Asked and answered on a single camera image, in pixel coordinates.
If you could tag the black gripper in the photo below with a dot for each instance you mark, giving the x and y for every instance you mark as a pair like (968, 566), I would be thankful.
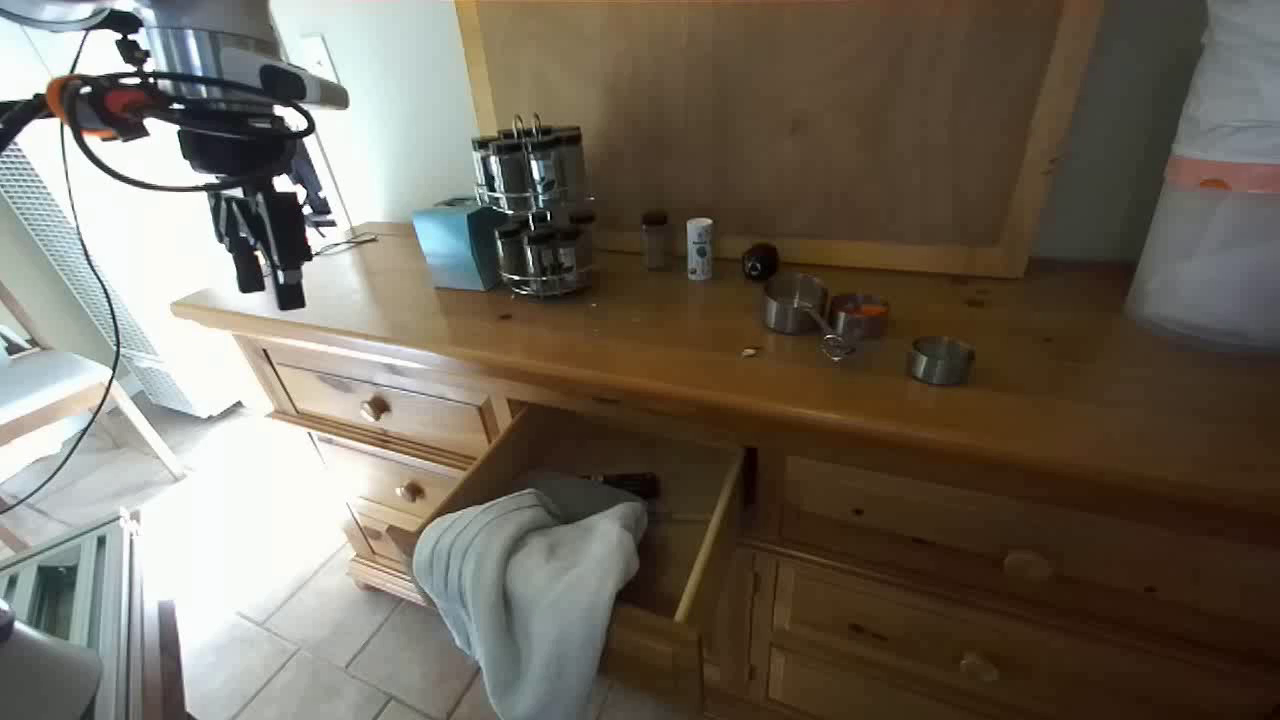
(254, 163)

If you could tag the white striped towel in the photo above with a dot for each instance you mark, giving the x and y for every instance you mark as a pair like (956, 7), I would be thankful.
(534, 603)

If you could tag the glass spice jar black lid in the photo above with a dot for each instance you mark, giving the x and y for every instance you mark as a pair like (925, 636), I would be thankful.
(480, 163)
(583, 243)
(508, 248)
(515, 172)
(556, 167)
(546, 248)

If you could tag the metal revolving spice rack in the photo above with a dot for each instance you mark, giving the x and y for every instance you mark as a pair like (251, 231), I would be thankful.
(546, 285)

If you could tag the brown spice jar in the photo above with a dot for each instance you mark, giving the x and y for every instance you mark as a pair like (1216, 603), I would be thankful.
(653, 243)

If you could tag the teal tissue box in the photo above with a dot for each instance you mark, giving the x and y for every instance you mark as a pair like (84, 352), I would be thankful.
(454, 245)

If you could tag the round wooden drawer knob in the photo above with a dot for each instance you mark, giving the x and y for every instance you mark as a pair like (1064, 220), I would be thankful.
(378, 405)
(411, 488)
(983, 667)

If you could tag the metal robot stand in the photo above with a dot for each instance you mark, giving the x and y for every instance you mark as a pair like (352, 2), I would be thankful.
(114, 603)

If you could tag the dark grey cloth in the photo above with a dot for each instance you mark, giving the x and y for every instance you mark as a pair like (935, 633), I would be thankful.
(583, 498)

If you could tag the black round object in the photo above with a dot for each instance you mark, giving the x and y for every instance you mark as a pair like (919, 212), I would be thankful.
(759, 260)

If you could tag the large framed wooden board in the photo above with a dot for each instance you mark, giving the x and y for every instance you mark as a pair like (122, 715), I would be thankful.
(800, 122)

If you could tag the open wooden drawer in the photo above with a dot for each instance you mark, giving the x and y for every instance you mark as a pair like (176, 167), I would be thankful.
(653, 652)

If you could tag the small metal measuring cup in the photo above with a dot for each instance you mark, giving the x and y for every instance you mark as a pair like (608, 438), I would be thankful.
(842, 346)

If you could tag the metal cup with orange inside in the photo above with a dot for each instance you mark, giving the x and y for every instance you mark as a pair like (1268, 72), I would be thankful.
(862, 319)

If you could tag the round metal cup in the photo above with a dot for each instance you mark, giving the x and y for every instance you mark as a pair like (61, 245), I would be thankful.
(942, 363)

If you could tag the wooden dresser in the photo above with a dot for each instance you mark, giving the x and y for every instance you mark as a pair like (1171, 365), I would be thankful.
(1064, 384)

